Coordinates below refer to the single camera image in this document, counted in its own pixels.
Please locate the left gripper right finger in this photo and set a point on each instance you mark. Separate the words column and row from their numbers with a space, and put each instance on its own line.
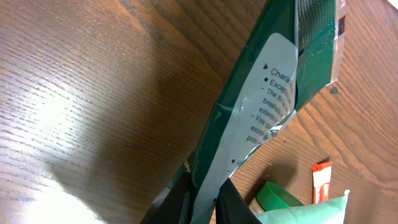
column 231, row 208

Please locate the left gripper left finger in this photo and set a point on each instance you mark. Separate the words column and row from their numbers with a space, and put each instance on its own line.
column 175, row 208

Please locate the green lid jar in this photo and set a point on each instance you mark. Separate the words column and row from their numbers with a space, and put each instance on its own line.
column 272, row 197

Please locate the red instant coffee stick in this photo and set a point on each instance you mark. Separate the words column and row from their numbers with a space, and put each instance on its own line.
column 321, row 181

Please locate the pale green wipes pack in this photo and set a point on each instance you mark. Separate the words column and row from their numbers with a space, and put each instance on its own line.
column 331, row 211

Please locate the green 3M gloves package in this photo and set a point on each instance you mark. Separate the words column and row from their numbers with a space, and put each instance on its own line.
column 294, row 50

